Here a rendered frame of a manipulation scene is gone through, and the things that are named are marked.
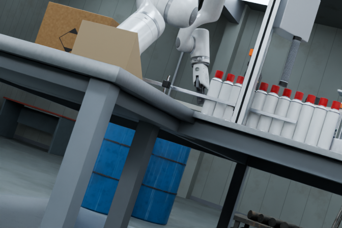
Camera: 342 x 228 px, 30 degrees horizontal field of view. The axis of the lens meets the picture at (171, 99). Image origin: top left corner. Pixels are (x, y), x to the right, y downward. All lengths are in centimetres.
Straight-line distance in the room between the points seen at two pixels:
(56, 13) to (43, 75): 102
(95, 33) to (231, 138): 55
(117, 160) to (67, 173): 416
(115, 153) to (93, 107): 416
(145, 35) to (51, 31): 66
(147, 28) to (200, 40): 72
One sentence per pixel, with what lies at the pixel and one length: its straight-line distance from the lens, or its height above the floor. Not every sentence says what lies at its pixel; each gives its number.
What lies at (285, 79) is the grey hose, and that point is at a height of 110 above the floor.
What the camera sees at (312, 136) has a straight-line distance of 264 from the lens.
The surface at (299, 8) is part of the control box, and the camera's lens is 267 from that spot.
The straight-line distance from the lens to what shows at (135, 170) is 218.
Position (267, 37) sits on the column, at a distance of 261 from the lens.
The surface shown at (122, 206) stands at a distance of 219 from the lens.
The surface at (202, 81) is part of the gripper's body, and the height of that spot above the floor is 102.
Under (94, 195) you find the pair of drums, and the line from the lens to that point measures 575.
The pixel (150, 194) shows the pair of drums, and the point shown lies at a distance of 630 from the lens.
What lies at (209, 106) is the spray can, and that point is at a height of 92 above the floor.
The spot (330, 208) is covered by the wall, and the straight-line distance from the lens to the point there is 1237.
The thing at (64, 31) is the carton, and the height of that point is 101.
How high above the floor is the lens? 66
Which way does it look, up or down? 5 degrees up
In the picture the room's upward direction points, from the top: 18 degrees clockwise
